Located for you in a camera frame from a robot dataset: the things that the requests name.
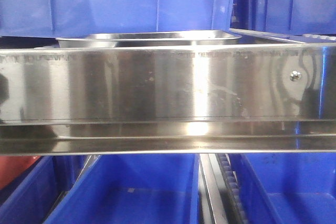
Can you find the silver metal tray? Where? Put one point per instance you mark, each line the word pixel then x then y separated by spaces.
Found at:
pixel 167 38

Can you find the blue bin lower middle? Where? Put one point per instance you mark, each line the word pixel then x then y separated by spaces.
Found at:
pixel 133 188

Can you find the blue bin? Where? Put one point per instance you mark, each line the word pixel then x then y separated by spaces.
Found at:
pixel 31 196
pixel 286 187
pixel 133 188

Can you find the shelf bolt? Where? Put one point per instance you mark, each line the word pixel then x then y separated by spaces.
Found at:
pixel 295 75

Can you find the blue bin lower right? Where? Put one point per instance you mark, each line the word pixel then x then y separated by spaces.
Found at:
pixel 286 187

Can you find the blue crate upper right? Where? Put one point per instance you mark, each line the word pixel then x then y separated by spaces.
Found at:
pixel 292 17

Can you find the large blue crate upper left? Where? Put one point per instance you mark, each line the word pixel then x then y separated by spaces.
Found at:
pixel 72 18

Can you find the red object lower left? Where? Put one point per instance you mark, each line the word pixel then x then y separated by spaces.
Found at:
pixel 13 166

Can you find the blue bin lower left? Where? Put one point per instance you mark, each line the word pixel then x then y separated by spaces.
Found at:
pixel 31 196

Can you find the stainless steel shelf front rail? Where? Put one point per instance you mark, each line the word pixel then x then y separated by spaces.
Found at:
pixel 199 99

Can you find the roller track rail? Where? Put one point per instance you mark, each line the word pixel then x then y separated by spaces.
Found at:
pixel 218 192

